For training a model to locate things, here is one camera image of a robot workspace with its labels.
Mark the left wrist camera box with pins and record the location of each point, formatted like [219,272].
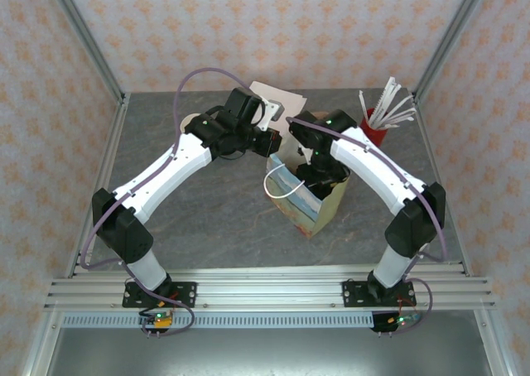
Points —
[271,109]

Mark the aluminium lower frame bar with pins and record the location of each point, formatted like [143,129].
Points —
[494,351]
[38,351]

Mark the red straw holder cup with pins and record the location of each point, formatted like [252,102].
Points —
[374,133]

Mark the aluminium table side rail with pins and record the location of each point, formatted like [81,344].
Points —
[117,121]

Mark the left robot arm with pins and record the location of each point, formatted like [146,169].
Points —
[165,173]

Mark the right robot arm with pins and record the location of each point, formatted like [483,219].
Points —
[372,165]

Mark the white paper napkin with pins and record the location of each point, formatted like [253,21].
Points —
[290,102]

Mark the grey metal sheet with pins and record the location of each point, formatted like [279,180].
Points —
[269,351]

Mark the aluminium frame post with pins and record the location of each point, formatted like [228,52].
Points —
[85,36]
[451,36]

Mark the printed paper gift bag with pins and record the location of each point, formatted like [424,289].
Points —
[306,214]

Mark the small electronics board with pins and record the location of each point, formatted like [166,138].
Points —
[159,320]
[397,321]

